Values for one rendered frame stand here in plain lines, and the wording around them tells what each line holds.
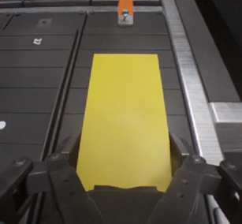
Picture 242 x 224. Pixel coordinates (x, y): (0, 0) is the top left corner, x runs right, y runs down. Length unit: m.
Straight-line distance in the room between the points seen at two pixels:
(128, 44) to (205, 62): 0.12
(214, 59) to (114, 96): 0.18
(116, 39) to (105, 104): 0.14
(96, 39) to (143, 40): 0.07
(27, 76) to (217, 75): 0.25
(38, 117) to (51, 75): 0.06
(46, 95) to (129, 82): 0.10
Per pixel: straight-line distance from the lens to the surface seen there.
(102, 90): 0.17
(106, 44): 0.27
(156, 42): 0.28
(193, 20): 0.37
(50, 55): 0.27
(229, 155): 0.48
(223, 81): 0.27
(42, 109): 0.21
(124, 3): 0.38
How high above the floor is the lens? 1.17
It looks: 56 degrees down
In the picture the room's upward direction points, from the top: 1 degrees counter-clockwise
